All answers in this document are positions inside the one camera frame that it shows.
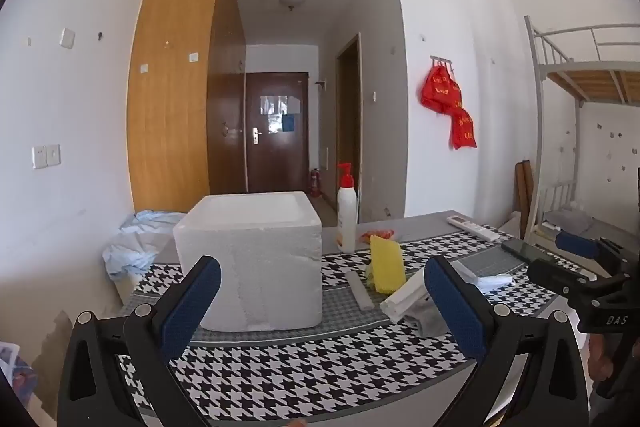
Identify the metal bunk bed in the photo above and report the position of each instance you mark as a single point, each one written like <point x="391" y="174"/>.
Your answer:
<point x="585" y="77"/>

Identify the light blue cloth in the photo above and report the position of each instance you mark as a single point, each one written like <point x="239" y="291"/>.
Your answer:
<point x="140" y="242"/>

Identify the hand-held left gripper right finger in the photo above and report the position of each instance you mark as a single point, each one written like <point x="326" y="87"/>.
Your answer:
<point x="462" y="317"/>

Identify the dark brown door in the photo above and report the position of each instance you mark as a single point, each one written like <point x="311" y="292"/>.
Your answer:
<point x="272" y="157"/>

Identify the wooden wardrobe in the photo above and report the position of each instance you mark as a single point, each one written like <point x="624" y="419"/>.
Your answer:
<point x="170" y="107"/>

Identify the white styrofoam box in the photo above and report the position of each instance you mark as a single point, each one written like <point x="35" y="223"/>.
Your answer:
<point x="260" y="267"/>

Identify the white wall plate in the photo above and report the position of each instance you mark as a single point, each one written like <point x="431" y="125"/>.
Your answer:
<point x="67" y="38"/>

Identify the printed blanket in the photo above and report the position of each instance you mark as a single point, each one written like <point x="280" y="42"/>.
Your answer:
<point x="22" y="377"/>

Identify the white lotion bottle red pump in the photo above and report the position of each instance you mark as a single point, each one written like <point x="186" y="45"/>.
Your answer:
<point x="346" y="222"/>

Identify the small wall shelf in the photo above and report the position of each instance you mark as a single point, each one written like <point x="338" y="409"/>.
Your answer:
<point x="320" y="84"/>

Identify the yellow foam net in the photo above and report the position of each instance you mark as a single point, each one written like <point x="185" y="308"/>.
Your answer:
<point x="387" y="264"/>

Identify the blue door notice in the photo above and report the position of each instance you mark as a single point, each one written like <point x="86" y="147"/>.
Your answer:
<point x="288" y="124"/>

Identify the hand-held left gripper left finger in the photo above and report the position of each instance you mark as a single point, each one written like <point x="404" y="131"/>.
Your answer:
<point x="180" y="317"/>

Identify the yellow-green plastic bag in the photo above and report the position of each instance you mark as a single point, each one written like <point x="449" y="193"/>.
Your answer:
<point x="369" y="273"/>

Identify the white door notice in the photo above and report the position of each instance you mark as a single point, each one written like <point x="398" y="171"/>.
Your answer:
<point x="280" y="104"/>

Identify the white cloth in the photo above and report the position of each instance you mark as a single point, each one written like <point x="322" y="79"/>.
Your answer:
<point x="407" y="294"/>

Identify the wooden planks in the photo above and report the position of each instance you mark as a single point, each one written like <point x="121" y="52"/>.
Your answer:
<point x="523" y="192"/>

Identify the printed paper sheets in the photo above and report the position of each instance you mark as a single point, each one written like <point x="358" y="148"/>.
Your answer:
<point x="7" y="357"/>

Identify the red fabric bag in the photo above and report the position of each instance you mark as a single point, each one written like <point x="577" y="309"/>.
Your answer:
<point x="440" y="89"/>
<point x="462" y="129"/>

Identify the metal wall hook rack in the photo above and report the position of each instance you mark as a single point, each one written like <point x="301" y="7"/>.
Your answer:
<point x="442" y="60"/>

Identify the orange snack packet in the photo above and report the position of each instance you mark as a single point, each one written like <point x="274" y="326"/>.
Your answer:
<point x="380" y="235"/>

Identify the red fire extinguisher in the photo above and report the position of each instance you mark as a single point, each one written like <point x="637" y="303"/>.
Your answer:
<point x="315" y="184"/>

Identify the brown doorway frame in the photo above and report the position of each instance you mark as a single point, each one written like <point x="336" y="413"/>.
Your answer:
<point x="345" y="132"/>

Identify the white remote control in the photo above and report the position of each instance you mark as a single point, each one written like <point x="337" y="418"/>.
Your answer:
<point x="472" y="228"/>

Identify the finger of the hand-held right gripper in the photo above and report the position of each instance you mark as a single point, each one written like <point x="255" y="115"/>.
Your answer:
<point x="555" y="274"/>
<point x="575" y="243"/>

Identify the white crumpled tissue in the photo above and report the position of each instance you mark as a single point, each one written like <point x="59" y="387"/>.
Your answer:
<point x="495" y="281"/>

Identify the houndstooth tablecloth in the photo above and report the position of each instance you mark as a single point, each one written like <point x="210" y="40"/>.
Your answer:
<point x="310" y="367"/>

